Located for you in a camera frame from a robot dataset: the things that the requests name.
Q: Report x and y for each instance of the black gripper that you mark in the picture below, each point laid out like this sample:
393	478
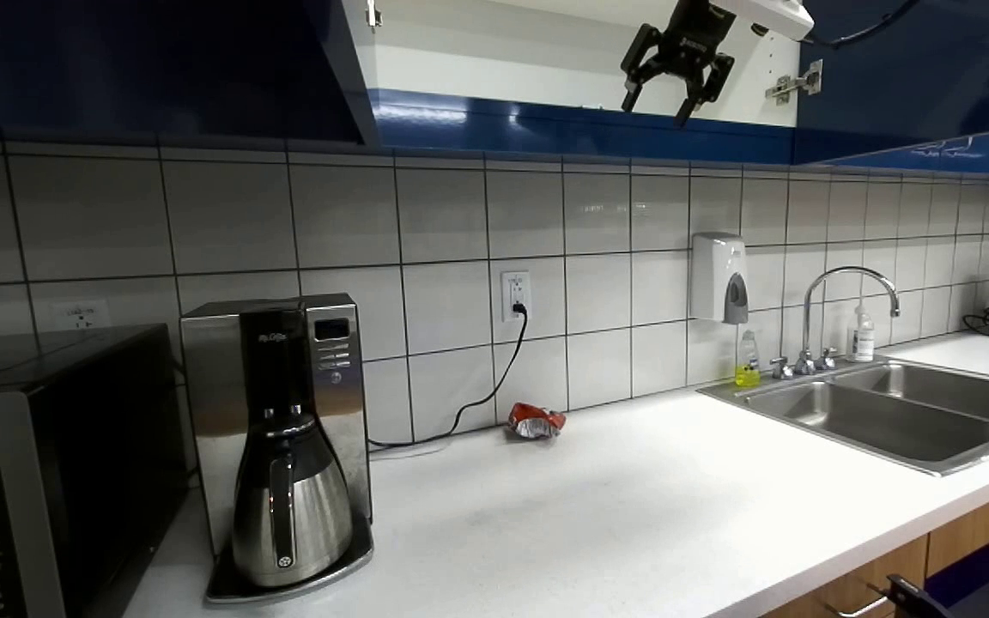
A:
689	39

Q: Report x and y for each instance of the metal cabinet hinge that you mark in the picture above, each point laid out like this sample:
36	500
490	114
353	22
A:
797	82
371	10

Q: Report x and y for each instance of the blue cabinet white interior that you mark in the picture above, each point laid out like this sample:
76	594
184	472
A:
496	122

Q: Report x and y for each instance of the red snack packet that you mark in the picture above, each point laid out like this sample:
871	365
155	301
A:
532	424

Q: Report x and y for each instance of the wooden base cabinet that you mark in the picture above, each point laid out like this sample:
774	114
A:
975	526

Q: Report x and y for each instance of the chrome sink faucet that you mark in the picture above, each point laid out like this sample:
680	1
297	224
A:
809	327

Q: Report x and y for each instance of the yellow dish soap bottle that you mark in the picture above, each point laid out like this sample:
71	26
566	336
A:
745	370

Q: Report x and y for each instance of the small white bottle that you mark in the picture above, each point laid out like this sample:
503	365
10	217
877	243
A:
862	342

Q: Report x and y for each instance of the stainless steel sink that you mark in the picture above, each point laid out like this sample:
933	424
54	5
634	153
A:
883	416

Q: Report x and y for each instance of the black steel coffee maker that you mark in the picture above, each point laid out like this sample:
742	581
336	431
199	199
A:
326	378

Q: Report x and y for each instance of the steel coffee carafe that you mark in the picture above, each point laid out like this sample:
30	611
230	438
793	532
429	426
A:
289	516

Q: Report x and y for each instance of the black object below counter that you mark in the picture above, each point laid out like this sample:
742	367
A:
919	603

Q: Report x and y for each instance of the black microwave oven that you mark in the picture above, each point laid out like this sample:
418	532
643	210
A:
85	457

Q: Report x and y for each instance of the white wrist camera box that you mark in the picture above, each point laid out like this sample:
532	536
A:
774	13

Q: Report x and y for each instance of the white wall soap dispenser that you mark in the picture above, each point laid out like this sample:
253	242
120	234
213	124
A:
719	277

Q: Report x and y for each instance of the white wall power outlet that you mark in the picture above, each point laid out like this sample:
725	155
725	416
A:
516	294
85	318

